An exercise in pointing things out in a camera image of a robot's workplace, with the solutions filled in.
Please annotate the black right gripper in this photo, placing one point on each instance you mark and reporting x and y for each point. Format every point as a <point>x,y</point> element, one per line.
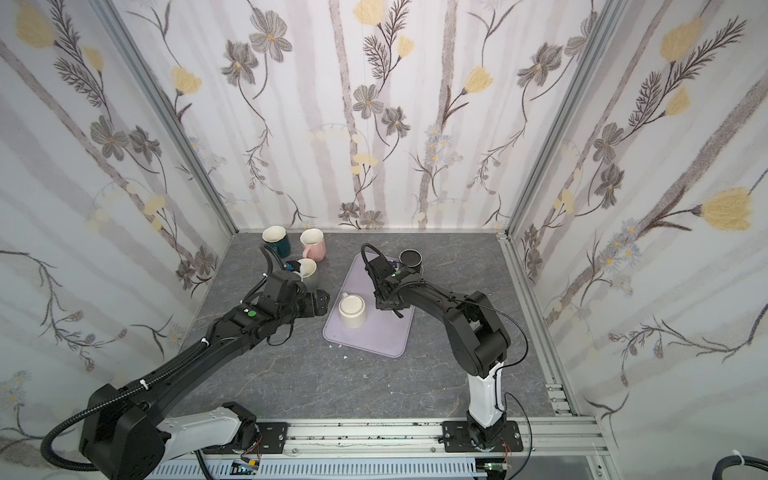
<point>384,298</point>

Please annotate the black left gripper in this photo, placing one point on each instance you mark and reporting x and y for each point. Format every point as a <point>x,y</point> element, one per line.
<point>318,302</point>

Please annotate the grey mug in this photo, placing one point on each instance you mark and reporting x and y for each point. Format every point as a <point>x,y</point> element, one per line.
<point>309,273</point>

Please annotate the black mug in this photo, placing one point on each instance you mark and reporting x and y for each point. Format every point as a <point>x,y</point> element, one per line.
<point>412,259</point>

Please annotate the pink mug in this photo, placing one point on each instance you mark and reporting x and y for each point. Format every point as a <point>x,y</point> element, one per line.
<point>314,246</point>

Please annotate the dark teal mug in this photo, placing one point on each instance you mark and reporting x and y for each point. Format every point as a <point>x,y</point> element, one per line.
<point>276,238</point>

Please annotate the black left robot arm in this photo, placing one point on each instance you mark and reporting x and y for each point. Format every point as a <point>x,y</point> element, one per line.
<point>123,440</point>

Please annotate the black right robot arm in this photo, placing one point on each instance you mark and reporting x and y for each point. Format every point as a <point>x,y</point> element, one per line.
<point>478,339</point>

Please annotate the cream white mug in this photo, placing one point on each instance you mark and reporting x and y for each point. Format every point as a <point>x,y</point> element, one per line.
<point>352,309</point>

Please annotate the lavender plastic tray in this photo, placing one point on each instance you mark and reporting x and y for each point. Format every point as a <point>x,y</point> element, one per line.
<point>384,333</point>

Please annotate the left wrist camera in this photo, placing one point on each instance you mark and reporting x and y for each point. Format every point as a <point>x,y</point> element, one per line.
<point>294,266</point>

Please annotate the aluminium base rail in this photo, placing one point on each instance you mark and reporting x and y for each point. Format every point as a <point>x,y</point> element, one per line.
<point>538,448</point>

